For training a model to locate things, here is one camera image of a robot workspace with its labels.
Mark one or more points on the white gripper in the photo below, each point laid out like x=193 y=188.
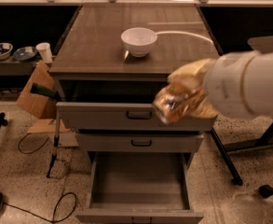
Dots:
x=225 y=84

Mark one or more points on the orange soda can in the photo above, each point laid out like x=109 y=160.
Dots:
x=175 y=101

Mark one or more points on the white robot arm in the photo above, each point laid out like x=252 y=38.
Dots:
x=258 y=85

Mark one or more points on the grey drawer cabinet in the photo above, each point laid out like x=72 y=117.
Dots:
x=94 y=67

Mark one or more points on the middle grey drawer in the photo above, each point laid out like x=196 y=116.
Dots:
x=140 y=142

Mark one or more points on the grey drawer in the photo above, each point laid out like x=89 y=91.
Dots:
x=138 y=188
x=140 y=142
x=120 y=116

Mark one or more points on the bottom grey drawer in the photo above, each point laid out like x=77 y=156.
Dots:
x=138 y=188

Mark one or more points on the top grey drawer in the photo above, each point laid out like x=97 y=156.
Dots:
x=120 y=116

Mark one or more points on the white bowl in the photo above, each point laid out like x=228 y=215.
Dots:
x=138 y=41

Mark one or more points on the dark round table top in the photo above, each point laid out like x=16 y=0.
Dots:
x=263 y=44

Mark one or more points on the black caster foot right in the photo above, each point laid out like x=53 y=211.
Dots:
x=266 y=191

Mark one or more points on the white paper cup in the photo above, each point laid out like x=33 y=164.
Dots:
x=45 y=52

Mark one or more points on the brown cardboard box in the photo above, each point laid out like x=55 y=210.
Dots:
x=38 y=105

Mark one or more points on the blue patterned bowl right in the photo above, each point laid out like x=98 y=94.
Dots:
x=25 y=54

